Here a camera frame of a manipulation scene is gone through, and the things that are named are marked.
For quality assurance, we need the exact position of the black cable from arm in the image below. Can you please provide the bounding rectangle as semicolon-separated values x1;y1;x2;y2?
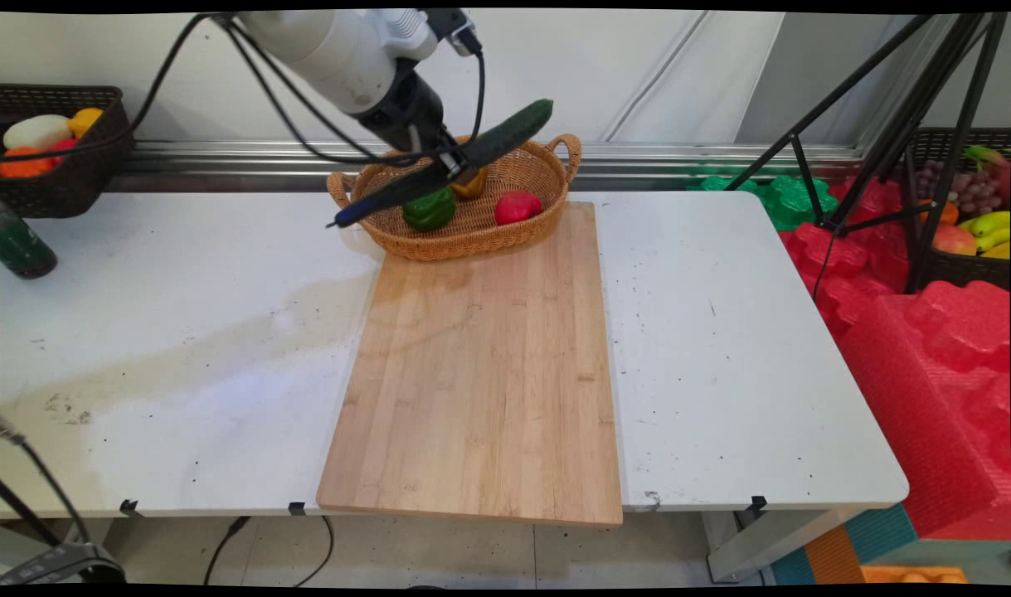
225;20;427;167
0;12;232;165

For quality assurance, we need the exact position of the aluminium wall rail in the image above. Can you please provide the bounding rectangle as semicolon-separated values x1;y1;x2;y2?
107;139;869;193

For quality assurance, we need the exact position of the black tripod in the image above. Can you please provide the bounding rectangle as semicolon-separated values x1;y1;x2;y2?
723;12;1011;296

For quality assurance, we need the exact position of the green foam piece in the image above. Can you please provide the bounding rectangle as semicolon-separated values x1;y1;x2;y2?
686;173;839;232

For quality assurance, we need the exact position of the yellow bell pepper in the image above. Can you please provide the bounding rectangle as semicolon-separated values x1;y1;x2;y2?
449;166;490;201

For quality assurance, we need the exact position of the orange foam tray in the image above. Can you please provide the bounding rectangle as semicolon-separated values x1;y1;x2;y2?
860;565;970;585

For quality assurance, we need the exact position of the long dark green cucumber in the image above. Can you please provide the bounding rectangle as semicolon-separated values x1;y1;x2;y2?
332;99;555;229

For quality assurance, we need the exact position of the black floor cable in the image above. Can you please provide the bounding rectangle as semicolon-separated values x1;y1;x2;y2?
202;515;254;586
293;515;337;589

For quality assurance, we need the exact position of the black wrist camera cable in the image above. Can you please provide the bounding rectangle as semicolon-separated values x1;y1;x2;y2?
459;46;488;146

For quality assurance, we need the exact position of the yellow green banana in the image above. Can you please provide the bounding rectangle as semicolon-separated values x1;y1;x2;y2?
957;211;1011;240

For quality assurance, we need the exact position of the red apple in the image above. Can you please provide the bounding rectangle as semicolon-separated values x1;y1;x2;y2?
494;190;544;226

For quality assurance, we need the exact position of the large red foam block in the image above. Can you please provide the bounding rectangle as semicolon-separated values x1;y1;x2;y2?
835;279;1011;541

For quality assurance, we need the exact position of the dark woven fruit basket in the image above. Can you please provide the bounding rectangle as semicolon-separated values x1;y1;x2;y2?
905;127;1011;292

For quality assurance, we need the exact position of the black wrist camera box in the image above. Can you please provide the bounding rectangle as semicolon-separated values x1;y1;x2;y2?
422;10;483;57

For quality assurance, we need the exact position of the pale white vegetable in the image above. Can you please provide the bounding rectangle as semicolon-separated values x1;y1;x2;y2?
3;114;74;153

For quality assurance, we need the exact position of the dark green bottle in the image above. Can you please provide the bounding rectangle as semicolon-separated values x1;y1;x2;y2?
0;199;59;280

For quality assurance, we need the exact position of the teal and orange floor mat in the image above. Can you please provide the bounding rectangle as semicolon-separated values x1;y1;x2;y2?
769;503;918;586

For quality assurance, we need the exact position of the bamboo cutting board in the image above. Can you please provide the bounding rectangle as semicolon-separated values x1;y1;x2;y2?
316;201;624;528

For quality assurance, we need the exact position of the yellow fruit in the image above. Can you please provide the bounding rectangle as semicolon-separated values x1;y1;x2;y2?
67;108;106;140

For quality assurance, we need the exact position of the purple grapes bunch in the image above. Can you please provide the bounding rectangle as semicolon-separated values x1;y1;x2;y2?
920;161;1005;219

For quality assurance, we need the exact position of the peach coloured fruit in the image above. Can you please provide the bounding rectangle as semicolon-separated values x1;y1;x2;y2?
932;224;979;257

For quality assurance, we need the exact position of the red foam piece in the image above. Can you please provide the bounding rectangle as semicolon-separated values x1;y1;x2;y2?
777;177;916;337

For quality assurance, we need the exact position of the black device with strap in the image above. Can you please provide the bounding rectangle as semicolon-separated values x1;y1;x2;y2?
0;541;128;586

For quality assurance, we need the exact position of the white table leg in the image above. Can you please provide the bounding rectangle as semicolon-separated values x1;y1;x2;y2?
702;508;864;583

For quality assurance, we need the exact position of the green bell pepper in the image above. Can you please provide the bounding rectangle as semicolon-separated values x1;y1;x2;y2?
401;187;458;233

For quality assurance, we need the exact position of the thin black stand cable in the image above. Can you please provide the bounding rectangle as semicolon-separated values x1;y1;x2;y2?
0;417;93;546

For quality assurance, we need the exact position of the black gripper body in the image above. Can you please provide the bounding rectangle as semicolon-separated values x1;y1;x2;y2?
357;66;458;157

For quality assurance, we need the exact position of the woven wicker basket with handles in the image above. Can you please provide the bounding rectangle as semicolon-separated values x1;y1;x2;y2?
327;133;583;263

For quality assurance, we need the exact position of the dark brown plastic basket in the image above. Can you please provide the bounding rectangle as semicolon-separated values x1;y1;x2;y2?
0;85;134;220

